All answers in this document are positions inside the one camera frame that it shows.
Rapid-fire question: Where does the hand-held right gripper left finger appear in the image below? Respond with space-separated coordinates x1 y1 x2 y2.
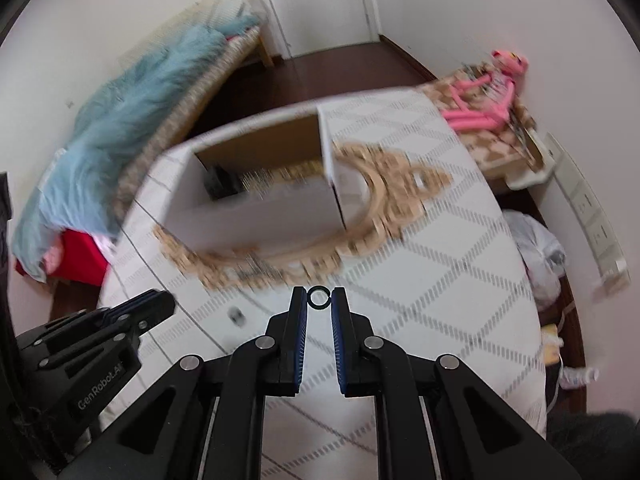
60 286 308 480

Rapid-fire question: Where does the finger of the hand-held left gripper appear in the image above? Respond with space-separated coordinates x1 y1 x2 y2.
16 288 167 352
36 292 177 369

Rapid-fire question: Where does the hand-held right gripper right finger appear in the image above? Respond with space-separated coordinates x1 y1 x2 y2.
331 286 583 480

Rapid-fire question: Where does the cardboard box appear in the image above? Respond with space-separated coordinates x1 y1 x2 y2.
160 102 373 256

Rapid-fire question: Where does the black band bracelet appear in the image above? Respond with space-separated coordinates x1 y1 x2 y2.
204 164 241 201

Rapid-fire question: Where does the wooden bead bracelet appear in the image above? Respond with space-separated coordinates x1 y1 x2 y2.
270 160 326 178

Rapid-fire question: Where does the red bed sheet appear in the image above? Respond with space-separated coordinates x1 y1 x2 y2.
15 227 116 286

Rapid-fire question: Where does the diamond patterned tablecloth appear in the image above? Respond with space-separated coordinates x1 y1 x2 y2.
97 87 548 480

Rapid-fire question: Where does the light blue duvet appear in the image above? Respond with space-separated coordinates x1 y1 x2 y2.
12 22 253 281

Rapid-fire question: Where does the yellow packet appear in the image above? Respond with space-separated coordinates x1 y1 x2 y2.
542 325 563 361

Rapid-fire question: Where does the white plastic bag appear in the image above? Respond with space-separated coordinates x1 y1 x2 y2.
502 210 568 311

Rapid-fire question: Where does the bed with checkered mattress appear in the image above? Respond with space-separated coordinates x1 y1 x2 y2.
10 0 276 291

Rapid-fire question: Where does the pink plush toy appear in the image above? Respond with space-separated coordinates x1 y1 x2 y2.
442 49 531 132

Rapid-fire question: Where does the white power strip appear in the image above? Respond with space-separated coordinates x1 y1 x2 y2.
545 132 626 271

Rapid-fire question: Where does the white charger plug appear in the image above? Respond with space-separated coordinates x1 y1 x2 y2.
597 260 632 296

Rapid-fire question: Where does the white door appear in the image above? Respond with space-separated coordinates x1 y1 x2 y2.
250 0 381 58

